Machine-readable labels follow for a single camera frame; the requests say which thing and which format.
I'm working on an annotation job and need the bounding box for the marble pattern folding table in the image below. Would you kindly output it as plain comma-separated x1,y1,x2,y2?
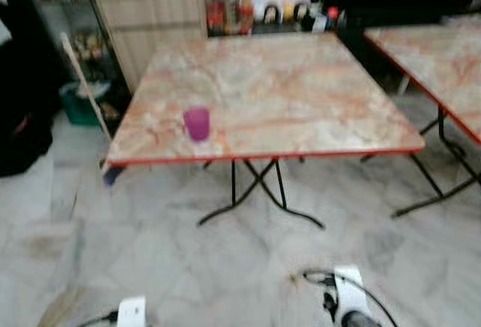
363,15,481,219
105,32,427,230

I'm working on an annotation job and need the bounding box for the purple plastic cup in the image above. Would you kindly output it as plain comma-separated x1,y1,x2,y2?
183,106,212,143

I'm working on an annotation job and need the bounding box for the large red lid jar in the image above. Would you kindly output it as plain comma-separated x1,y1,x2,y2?
221,0,241,33

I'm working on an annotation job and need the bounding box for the green plastic bin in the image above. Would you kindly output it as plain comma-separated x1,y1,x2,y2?
60,80,113,126

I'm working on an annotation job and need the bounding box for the light wooden drawer cabinet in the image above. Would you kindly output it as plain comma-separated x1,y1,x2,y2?
94,0,209,92

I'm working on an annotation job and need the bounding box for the glass display shelf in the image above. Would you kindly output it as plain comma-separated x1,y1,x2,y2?
21,0,113,87

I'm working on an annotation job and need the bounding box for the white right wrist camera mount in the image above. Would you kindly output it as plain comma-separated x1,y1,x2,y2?
333,265,370,320

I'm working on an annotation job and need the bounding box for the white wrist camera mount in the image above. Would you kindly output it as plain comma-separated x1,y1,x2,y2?
116,297,148,327
333,265,370,320

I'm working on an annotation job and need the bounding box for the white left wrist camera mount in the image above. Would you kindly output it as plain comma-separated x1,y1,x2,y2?
116,297,148,327

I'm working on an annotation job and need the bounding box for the white mop handle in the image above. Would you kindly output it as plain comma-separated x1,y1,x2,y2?
60,32,113,144

